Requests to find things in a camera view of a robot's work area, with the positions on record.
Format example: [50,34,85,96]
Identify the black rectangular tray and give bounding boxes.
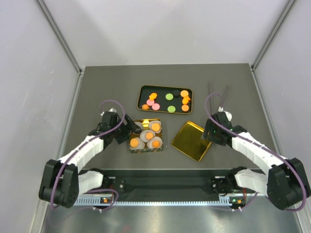
[137,85,193,115]

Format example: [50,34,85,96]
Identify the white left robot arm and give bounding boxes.
[38,108,142,208]

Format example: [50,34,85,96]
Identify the white paper cup top left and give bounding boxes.
[134,121,143,134]

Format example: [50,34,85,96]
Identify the black round cookie on tray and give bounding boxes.
[173,90,180,98]

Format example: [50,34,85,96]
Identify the orange round cookie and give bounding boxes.
[181,104,190,112]
[180,90,189,98]
[130,138,139,148]
[151,123,161,132]

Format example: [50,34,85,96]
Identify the green round cookie lower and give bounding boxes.
[167,105,176,113]

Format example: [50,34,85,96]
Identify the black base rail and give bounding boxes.
[101,169,243,202]

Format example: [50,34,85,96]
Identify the orange bird cookie left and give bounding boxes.
[149,93,157,100]

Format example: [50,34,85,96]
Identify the orange star cookie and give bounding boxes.
[141,104,150,110]

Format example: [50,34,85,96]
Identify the orange bird cookie right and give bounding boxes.
[182,96,191,105]

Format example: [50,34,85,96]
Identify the gold square tin lid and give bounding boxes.
[171,121,212,162]

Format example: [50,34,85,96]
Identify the green round cookie upper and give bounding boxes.
[165,93,174,100]

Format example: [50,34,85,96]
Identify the white paper cup bottom right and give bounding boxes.
[147,136,163,149]

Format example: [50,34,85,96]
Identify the pink round cookie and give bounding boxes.
[152,103,160,111]
[146,100,155,106]

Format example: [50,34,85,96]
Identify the white paper cup bottom left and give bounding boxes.
[130,137,144,150]

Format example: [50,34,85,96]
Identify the orange spiky cookie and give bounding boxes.
[152,140,161,148]

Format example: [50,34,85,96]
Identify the white paper cup centre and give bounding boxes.
[139,130,156,143]

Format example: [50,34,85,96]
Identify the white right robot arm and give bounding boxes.
[202,108,311,211]

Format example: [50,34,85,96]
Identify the orange flower cookie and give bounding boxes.
[145,132,154,140]

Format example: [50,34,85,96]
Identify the gold square cookie tin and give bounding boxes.
[129,118,164,153]

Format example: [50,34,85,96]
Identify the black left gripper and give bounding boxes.
[111,113,140,144]

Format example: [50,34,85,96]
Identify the orange bird cookie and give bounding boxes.
[182,96,191,105]
[149,93,157,100]

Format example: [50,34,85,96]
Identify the green round cookie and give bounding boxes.
[165,93,174,100]
[167,105,176,113]

